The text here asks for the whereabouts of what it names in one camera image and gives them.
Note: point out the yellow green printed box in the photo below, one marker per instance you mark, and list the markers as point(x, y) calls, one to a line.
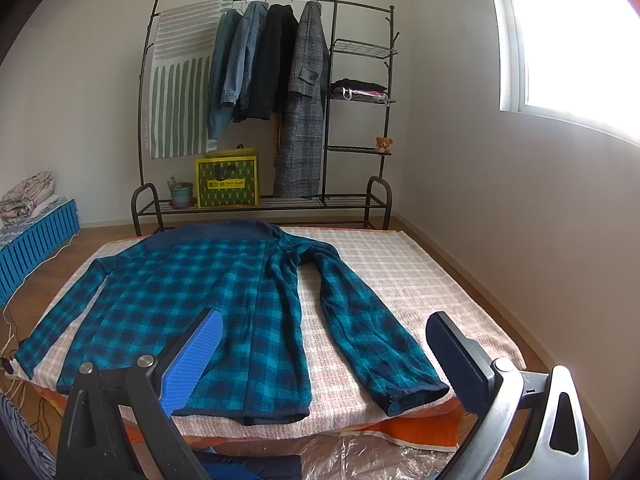
point(225, 185)

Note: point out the black coat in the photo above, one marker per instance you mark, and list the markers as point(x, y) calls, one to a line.
point(275, 60)

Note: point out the blue slatted crate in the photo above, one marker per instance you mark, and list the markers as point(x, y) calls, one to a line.
point(35, 245)

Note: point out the dark folded clothes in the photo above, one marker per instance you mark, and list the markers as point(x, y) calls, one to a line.
point(357, 84)

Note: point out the white folded cloth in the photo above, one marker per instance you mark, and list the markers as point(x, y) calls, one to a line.
point(50, 202)

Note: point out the window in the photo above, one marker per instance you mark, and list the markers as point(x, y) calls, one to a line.
point(575, 35)

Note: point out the floral fabric bundle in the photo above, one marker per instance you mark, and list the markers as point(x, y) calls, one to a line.
point(25, 195)

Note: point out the black metal clothes rack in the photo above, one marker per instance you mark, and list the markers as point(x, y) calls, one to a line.
point(300, 203)

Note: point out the clear plastic sheet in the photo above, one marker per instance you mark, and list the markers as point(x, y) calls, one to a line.
point(375, 460)

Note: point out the small potted plant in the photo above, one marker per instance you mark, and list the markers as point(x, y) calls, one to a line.
point(181, 195)

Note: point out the white pink bag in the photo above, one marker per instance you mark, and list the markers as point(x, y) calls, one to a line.
point(360, 94)

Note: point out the grey plaid coat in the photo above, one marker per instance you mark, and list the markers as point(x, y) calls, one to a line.
point(302, 125)

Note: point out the teal plaid fleece jacket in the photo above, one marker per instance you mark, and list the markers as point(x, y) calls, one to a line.
point(200, 280)

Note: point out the long blue denim jacket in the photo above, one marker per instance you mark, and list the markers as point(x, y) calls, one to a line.
point(217, 85)

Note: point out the short blue denim jacket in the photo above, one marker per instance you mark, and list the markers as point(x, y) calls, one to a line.
point(247, 50)

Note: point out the beige checked blanket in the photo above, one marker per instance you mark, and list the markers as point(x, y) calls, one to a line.
point(400, 270)

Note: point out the grey striped hanging cloth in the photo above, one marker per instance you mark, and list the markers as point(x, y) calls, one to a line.
point(175, 90)

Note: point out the brown teddy bear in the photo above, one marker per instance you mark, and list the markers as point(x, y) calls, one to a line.
point(384, 145)

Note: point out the dark blue cloth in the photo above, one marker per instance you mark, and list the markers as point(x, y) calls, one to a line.
point(250, 467)

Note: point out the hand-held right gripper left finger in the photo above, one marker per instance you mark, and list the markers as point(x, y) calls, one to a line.
point(192, 360)

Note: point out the zebra striped garment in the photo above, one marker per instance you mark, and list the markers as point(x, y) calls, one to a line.
point(20, 440)

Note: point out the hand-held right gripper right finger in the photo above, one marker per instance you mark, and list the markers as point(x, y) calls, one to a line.
point(457, 360)

